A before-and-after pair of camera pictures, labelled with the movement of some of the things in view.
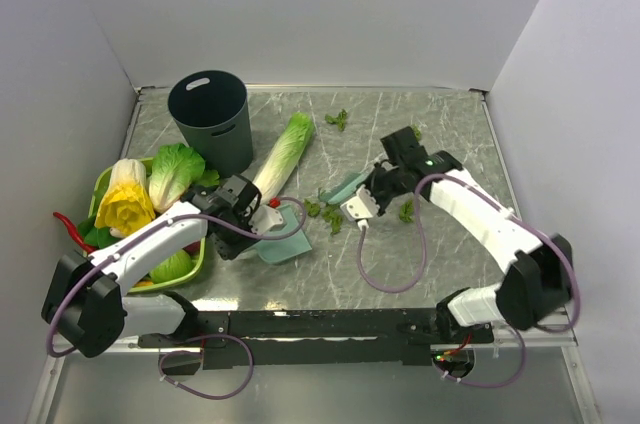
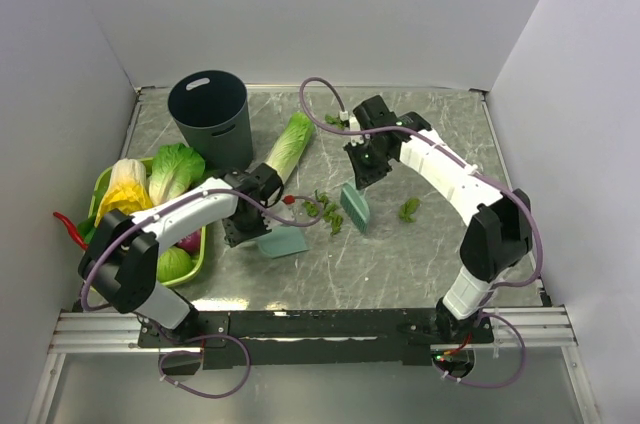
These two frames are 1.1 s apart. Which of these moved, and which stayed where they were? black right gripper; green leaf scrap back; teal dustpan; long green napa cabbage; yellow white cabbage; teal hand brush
Moved: teal hand brush; black right gripper
Stayed: yellow white cabbage; teal dustpan; green leaf scrap back; long green napa cabbage
